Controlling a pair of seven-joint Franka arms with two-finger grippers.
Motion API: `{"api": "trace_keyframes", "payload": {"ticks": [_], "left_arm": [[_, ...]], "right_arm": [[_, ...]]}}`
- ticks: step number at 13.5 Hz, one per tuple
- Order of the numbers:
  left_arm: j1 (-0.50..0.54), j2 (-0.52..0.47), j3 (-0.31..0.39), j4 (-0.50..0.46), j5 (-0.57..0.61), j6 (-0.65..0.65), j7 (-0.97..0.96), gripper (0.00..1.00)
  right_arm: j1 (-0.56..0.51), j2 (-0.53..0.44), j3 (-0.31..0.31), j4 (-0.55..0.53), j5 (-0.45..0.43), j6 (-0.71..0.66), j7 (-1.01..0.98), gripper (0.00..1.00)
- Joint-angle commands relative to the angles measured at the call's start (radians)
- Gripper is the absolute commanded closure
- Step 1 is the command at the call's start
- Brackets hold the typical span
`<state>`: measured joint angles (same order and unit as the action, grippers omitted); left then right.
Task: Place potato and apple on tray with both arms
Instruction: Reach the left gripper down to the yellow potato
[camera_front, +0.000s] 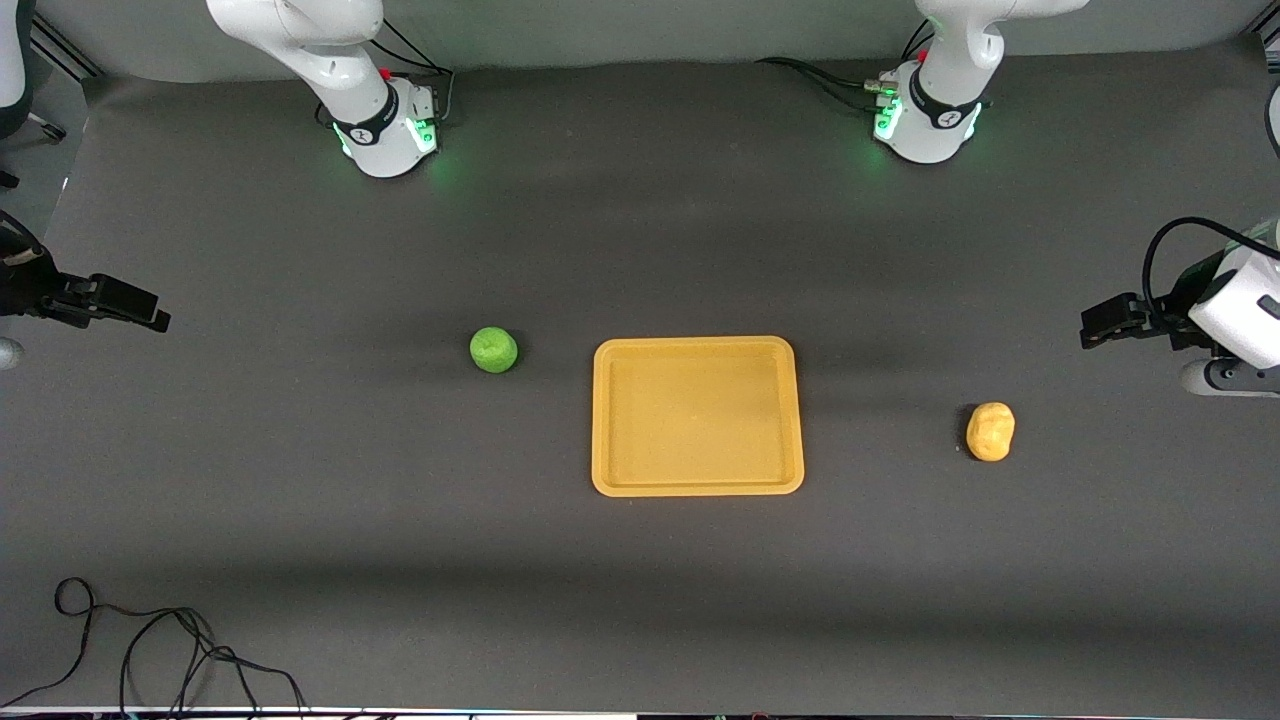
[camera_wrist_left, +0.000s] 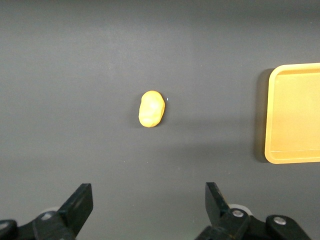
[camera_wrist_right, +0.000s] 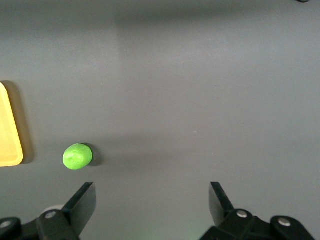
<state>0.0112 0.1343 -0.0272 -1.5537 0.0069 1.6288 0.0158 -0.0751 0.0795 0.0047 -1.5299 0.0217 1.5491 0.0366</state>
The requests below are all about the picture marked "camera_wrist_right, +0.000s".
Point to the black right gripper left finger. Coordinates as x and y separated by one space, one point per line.
75 215

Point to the green apple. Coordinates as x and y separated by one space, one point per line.
77 157

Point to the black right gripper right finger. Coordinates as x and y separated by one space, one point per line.
225 220

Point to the yellow plastic tray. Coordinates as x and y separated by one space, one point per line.
8 130

